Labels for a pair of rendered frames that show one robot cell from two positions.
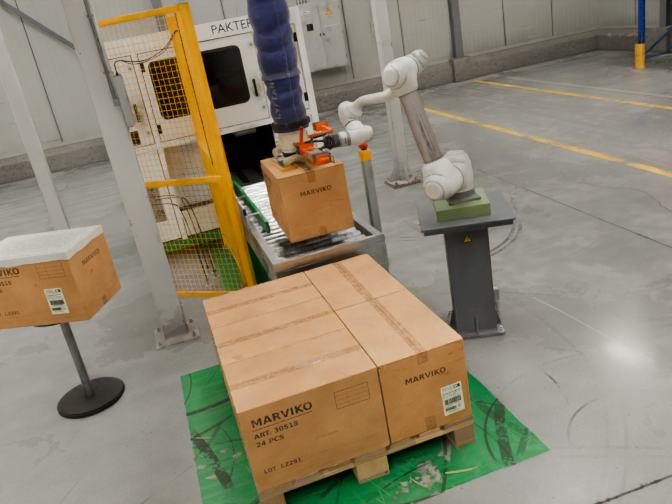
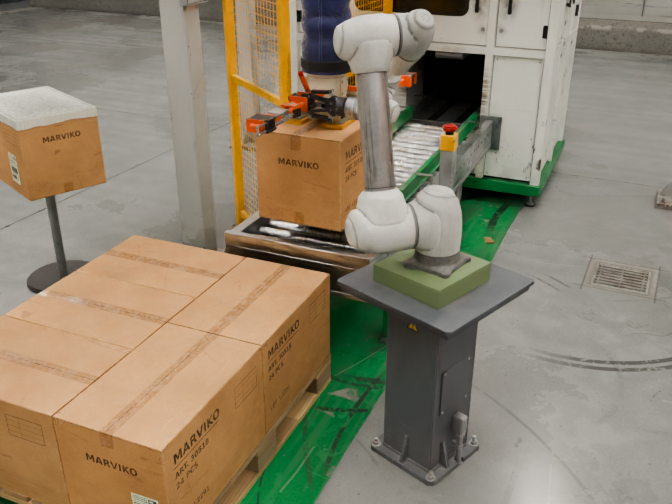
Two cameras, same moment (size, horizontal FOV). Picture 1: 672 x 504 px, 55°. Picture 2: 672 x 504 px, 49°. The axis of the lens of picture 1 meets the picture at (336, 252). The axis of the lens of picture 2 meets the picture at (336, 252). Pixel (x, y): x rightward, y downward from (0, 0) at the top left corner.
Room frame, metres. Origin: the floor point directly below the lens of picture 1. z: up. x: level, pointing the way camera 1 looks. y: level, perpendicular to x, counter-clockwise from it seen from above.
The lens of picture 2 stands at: (1.36, -1.86, 1.97)
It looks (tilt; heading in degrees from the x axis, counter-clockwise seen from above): 26 degrees down; 37
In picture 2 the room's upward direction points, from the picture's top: straight up
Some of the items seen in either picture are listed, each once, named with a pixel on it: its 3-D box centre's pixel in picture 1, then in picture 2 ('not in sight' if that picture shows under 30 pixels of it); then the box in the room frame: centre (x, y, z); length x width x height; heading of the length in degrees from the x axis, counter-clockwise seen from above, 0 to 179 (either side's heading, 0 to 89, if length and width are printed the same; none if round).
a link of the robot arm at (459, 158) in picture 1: (456, 170); (435, 218); (3.40, -0.74, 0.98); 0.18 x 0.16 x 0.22; 143
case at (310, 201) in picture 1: (305, 192); (327, 160); (3.91, 0.12, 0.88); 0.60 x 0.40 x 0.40; 12
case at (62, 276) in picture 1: (46, 276); (39, 140); (3.40, 1.62, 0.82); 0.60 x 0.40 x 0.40; 79
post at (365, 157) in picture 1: (375, 219); (442, 235); (4.25, -0.31, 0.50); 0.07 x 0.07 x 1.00; 14
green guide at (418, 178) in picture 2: not in sight; (449, 152); (5.11, 0.14, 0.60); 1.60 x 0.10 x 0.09; 14
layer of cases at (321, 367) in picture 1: (322, 351); (150, 361); (2.84, 0.16, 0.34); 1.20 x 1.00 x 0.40; 14
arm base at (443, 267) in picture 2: (459, 192); (439, 253); (3.43, -0.75, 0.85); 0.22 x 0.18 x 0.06; 0
